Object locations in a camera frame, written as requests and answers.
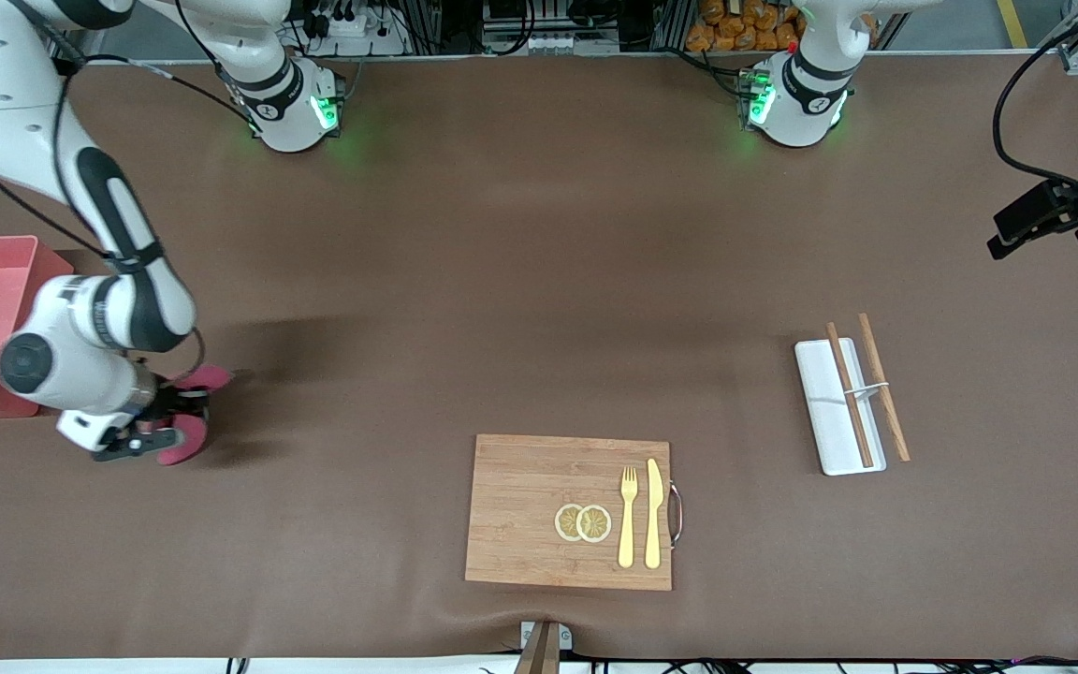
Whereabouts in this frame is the brown table cover mat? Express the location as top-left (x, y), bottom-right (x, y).
top-left (0, 51), bottom-right (1078, 661)

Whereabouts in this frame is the yellow knife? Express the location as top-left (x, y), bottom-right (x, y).
top-left (644, 458), bottom-right (664, 570)

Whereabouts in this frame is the white power strip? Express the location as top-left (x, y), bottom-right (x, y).
top-left (300, 7), bottom-right (411, 57)

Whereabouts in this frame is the metal clamp bracket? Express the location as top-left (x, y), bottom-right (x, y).
top-left (519, 621), bottom-right (574, 653)

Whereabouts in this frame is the white rectangular tray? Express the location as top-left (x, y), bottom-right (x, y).
top-left (794, 338), bottom-right (888, 476)

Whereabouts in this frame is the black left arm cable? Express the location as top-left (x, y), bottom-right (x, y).
top-left (992, 0), bottom-right (1078, 188)

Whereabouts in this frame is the yellow fork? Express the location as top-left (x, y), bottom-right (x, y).
top-left (618, 466), bottom-right (639, 569)

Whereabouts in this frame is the brown camera post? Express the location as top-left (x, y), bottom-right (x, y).
top-left (513, 623), bottom-right (561, 674)

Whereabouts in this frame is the red wiping cloth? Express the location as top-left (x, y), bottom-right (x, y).
top-left (153, 363), bottom-right (234, 467)

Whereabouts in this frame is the bamboo cutting board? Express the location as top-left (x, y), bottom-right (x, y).
top-left (464, 433), bottom-right (685, 593)

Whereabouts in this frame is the brown wooden chopstick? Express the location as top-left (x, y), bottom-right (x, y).
top-left (825, 322), bottom-right (875, 469)
top-left (857, 313), bottom-right (911, 463)

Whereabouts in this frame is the orange snack bag pile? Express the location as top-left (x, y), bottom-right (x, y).
top-left (686, 0), bottom-right (804, 54)

